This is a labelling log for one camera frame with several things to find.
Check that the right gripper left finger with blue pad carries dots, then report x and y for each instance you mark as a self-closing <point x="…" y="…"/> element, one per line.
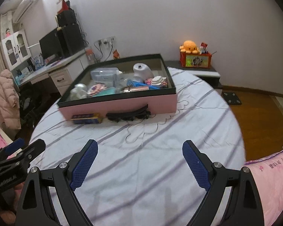
<point x="35" y="205"/>

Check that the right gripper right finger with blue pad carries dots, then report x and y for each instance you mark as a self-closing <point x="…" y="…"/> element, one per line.
<point x="244" y="205"/>

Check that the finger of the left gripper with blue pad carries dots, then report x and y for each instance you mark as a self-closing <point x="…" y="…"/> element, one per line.
<point x="14" y="146"/>
<point x="33" y="150"/>

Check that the teal ball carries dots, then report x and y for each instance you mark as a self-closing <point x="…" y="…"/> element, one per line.
<point x="107" y="91"/>

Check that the pink donut block figure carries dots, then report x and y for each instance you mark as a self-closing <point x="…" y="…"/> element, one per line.
<point x="95" y="89"/>

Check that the clear plastic floss box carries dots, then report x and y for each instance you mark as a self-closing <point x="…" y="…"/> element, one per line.
<point x="108" y="76"/>

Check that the rose gold tube case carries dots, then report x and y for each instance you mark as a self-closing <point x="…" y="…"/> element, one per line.
<point x="135" y="89"/>

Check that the pink white block cat figure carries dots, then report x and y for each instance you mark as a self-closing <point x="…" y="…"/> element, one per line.
<point x="157" y="82"/>

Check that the blue yellow small box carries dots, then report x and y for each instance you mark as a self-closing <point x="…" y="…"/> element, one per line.
<point x="93" y="118"/>

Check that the pink puffer jacket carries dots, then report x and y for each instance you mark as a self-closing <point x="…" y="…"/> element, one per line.
<point x="9" y="101"/>

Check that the white striped bed sheet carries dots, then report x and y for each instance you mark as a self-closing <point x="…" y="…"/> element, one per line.
<point x="140" y="176"/>

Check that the pink black-rimmed storage box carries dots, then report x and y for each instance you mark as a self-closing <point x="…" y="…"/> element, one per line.
<point x="159" y="101"/>

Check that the silver ball ornament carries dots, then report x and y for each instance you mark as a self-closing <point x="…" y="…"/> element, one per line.
<point x="81" y="87"/>

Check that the pink quilt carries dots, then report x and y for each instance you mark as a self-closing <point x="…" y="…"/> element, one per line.
<point x="268" y="176"/>

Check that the black bathroom scale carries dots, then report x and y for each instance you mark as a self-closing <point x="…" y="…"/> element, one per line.
<point x="231" y="98"/>

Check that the white desk with drawers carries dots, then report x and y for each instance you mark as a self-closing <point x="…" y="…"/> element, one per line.
<point x="62" y="72"/>

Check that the white glass-door cabinet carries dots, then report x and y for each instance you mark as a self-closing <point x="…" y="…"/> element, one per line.
<point x="15" y="49"/>

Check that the white round device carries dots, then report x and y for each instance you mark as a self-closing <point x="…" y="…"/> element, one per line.
<point x="142" y="71"/>

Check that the clear bottle orange cap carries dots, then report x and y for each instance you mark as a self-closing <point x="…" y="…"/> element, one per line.
<point x="90" y="55"/>

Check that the orange snack bag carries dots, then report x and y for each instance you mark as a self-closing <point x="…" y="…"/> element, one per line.
<point x="116" y="54"/>

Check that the black computer monitor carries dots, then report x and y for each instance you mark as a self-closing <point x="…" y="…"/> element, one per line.
<point x="50" y="45"/>

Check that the red cartoon storage crate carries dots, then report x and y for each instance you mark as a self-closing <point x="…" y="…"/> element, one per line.
<point x="195" y="60"/>

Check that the pink doll on cabinet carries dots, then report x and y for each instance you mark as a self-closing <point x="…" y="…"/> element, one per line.
<point x="7" y="32"/>

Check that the black computer tower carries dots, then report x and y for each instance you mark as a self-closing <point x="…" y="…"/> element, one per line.
<point x="70" y="38"/>

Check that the orange octopus plush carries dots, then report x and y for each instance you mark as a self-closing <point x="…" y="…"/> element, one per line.
<point x="189" y="47"/>

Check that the black speaker box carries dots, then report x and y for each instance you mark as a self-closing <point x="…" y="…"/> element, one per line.
<point x="66" y="17"/>

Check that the white air conditioner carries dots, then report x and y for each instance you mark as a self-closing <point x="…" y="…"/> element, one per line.
<point x="22" y="8"/>

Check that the white wall power outlet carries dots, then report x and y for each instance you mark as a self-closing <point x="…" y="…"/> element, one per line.
<point x="110" y="40"/>

